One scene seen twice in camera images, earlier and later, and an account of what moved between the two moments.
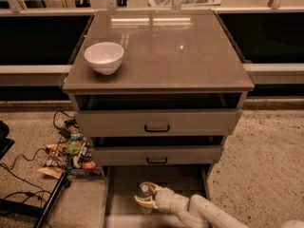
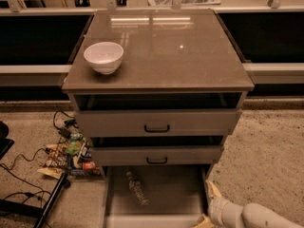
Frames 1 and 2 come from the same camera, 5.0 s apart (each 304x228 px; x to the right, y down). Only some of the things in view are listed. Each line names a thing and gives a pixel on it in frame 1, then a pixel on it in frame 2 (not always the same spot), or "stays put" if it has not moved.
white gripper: (164, 199) → (218, 209)
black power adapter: (65, 132) stays put
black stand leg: (42, 212) stays put
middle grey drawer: (157, 155) stays put
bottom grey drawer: (121, 185) stays put
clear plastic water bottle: (145, 193) → (138, 189)
